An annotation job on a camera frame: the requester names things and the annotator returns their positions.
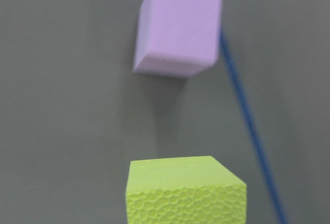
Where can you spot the light pink foam block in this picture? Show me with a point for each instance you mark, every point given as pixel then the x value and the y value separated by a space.
pixel 177 38

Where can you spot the yellow foam block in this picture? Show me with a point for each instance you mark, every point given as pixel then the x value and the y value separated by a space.
pixel 184 190

